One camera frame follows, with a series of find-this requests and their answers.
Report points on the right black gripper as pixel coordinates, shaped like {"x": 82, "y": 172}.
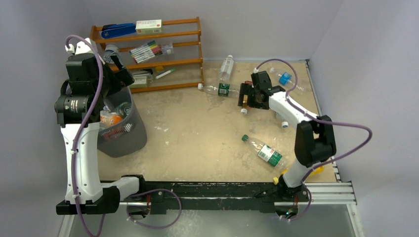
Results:
{"x": 247, "y": 95}

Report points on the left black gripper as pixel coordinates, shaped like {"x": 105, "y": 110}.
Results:
{"x": 124, "y": 76}

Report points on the orange drink bottle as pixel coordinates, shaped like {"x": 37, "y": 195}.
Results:
{"x": 108, "y": 119}

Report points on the bottle green cap green label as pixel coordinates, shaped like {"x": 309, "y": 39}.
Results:
{"x": 264, "y": 152}

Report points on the yellow bottle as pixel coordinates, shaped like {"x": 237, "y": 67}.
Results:
{"x": 314, "y": 172}

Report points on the amber tea bottle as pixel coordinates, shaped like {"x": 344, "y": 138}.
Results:
{"x": 244, "y": 104}

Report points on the green tea bottle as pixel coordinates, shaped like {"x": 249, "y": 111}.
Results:
{"x": 123, "y": 109}

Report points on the crushed bottle blue white label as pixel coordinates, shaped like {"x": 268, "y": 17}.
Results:
{"x": 284, "y": 122}

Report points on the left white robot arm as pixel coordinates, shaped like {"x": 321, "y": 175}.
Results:
{"x": 79, "y": 119}

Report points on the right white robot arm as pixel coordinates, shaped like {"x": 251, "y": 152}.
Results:
{"x": 314, "y": 138}

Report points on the grey mesh waste bin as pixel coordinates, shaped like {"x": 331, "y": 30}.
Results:
{"x": 126, "y": 137}

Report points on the clear bottle green label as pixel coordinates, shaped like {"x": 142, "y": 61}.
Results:
{"x": 220, "y": 89}

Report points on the white stapler on shelf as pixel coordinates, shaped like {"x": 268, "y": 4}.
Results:
{"x": 142, "y": 78}

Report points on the clear bottle white cap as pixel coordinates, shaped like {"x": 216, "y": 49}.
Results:
{"x": 226, "y": 69}

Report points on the pack of coloured markers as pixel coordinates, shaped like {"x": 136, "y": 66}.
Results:
{"x": 146, "y": 52}

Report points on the clear bottle blue label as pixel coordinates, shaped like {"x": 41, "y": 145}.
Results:
{"x": 287, "y": 81}

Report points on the wooden slatted shelf rack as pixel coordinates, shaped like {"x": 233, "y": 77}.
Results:
{"x": 180, "y": 42}

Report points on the blue stapler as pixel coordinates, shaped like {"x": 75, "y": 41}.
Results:
{"x": 117, "y": 30}

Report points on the green and white marker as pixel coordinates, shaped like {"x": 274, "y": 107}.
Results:
{"x": 165, "y": 73}

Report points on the white and red box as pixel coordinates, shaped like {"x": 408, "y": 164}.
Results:
{"x": 146, "y": 27}

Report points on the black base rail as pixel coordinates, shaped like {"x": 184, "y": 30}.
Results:
{"x": 161, "y": 196}

